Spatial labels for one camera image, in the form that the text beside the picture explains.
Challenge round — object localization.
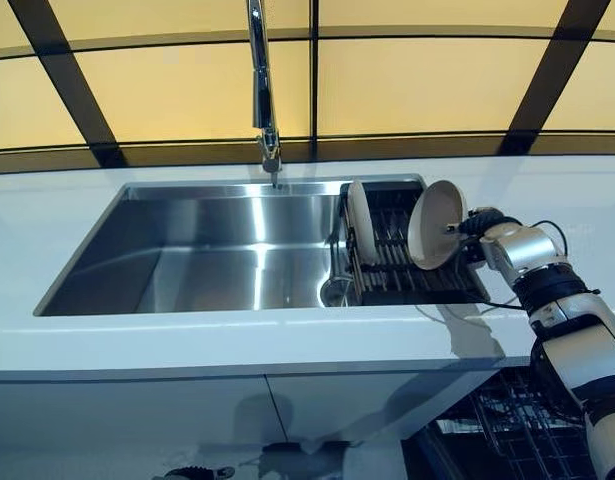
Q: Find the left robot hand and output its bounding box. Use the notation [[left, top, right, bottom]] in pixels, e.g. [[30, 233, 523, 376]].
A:
[[161, 464, 236, 480]]

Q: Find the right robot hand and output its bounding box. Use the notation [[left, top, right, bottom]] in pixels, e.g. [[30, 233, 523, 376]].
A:
[[444, 207, 517, 264]]

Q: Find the cream ceramic plate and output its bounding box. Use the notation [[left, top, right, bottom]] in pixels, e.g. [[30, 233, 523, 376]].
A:
[[346, 179, 377, 262], [406, 179, 471, 271]]

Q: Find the wide white cabinet door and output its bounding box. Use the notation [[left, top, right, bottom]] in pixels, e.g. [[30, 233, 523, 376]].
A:
[[0, 377, 288, 480]]

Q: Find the black dish rack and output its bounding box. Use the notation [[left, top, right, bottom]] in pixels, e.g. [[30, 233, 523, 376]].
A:
[[339, 180, 493, 306]]

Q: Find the dark framed amber window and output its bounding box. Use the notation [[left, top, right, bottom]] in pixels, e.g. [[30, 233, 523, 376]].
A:
[[0, 0, 615, 174]]

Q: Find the steel sink drain strainer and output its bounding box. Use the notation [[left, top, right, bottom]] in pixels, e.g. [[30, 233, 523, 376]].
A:
[[319, 277, 356, 307]]

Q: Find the narrow white cabinet door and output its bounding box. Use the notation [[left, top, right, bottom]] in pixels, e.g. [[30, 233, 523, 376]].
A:
[[264, 369, 498, 451]]

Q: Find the stainless steel sink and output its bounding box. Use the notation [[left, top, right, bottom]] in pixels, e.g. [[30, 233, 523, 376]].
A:
[[33, 173, 493, 317]]

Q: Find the chrome kitchen faucet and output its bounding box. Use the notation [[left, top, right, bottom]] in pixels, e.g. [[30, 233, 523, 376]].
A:
[[245, 0, 283, 189]]

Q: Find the open dishwasher wire rack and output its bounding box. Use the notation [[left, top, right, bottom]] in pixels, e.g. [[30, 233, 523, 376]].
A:
[[406, 367, 603, 480]]

